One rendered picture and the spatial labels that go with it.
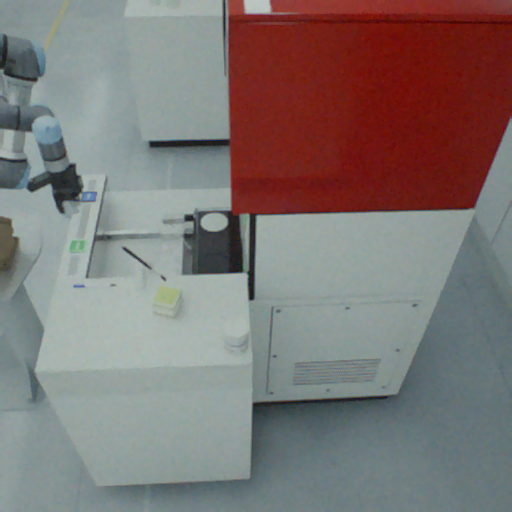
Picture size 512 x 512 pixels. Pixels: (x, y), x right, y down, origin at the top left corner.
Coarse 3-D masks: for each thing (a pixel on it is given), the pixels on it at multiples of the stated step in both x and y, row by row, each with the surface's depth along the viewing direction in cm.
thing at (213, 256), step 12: (228, 216) 206; (228, 228) 202; (204, 240) 197; (216, 240) 198; (228, 240) 198; (240, 240) 198; (204, 252) 193; (216, 252) 193; (228, 252) 193; (240, 252) 194; (204, 264) 189; (216, 264) 189; (228, 264) 190; (240, 264) 190
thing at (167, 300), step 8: (160, 288) 164; (168, 288) 164; (176, 288) 164; (160, 296) 162; (168, 296) 162; (176, 296) 162; (152, 304) 161; (160, 304) 160; (168, 304) 160; (176, 304) 162; (152, 312) 165; (160, 312) 164; (168, 312) 162; (176, 312) 164
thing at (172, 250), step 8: (176, 224) 206; (184, 224) 207; (168, 240) 200; (176, 240) 200; (168, 248) 197; (176, 248) 197; (168, 256) 194; (176, 256) 194; (160, 264) 191; (168, 264) 192; (176, 264) 192; (160, 272) 189; (168, 272) 189; (176, 272) 189
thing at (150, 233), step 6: (186, 228) 209; (192, 228) 209; (108, 234) 206; (114, 234) 206; (120, 234) 206; (126, 234) 206; (132, 234) 207; (138, 234) 207; (144, 234) 207; (150, 234) 207; (156, 234) 207; (186, 234) 209; (192, 234) 209
